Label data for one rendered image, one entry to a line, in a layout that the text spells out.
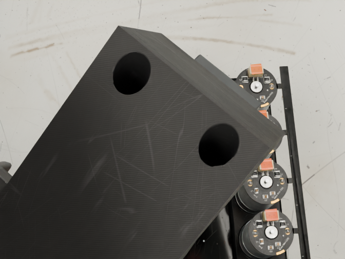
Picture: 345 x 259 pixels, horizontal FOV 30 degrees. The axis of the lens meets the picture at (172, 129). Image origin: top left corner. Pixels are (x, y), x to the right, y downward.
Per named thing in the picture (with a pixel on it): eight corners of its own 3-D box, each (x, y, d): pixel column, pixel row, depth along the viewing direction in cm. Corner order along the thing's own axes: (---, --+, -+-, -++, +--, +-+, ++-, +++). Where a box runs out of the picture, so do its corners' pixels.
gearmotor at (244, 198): (235, 216, 41) (246, 204, 36) (231, 178, 41) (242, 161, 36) (273, 214, 41) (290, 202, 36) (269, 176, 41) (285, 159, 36)
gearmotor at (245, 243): (239, 261, 40) (251, 256, 35) (235, 222, 40) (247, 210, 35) (278, 259, 40) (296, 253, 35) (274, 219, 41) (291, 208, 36)
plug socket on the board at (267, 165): (258, 176, 36) (260, 173, 35) (256, 161, 36) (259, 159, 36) (272, 175, 36) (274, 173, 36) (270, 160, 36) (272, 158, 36)
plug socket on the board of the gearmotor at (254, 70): (248, 81, 38) (250, 78, 37) (247, 68, 38) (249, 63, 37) (262, 81, 38) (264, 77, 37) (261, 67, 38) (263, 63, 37)
